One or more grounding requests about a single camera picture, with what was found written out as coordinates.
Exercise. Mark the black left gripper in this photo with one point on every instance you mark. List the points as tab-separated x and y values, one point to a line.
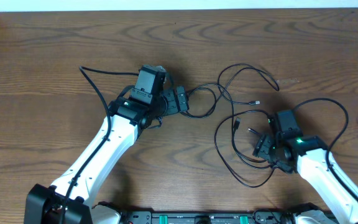
176	99

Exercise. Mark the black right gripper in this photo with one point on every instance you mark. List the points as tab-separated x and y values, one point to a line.
263	146

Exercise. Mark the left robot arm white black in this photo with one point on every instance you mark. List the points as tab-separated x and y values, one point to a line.
70	198

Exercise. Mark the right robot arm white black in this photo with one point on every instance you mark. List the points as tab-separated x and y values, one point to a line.
309	157

